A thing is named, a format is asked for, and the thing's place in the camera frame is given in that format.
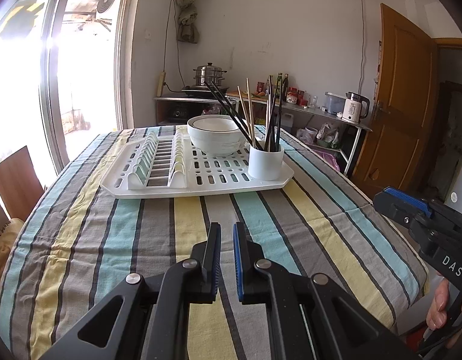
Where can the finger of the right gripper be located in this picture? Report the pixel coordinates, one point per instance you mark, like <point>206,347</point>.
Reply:
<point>410,200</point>
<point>392,208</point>

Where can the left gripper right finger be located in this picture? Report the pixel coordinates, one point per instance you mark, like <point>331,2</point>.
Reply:
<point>302,318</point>

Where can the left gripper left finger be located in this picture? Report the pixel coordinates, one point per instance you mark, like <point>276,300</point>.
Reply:
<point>193,280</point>

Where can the wooden chopstick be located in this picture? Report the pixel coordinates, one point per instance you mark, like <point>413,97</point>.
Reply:
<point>268,113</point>
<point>270,129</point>
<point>251,114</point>
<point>246,114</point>

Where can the metal kitchen shelf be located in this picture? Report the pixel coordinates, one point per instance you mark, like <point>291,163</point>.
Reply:
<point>177,109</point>

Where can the wooden door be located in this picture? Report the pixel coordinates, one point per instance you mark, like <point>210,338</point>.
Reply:
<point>405,104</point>

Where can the pink lid storage box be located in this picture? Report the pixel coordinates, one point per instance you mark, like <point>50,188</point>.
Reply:
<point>328,158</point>

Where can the white electric kettle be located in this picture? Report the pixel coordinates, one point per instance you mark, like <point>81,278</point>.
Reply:
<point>356,107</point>

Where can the white utensil cup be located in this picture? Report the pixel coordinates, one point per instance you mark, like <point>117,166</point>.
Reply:
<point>265,165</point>

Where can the white plastic dish rack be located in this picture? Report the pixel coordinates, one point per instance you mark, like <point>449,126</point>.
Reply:
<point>171,166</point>

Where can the large white bowl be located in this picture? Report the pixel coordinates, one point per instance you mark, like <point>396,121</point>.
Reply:
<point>215,143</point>

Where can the inner white bowl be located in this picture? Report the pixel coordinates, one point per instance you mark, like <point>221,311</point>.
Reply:
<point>215,123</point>

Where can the black induction cooker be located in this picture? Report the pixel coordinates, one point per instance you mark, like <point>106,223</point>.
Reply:
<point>197,91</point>

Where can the wooden chair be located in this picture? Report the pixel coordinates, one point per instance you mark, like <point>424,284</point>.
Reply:
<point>20,189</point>

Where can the steel steamer pot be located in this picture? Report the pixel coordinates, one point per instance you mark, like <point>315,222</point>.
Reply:
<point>209,74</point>

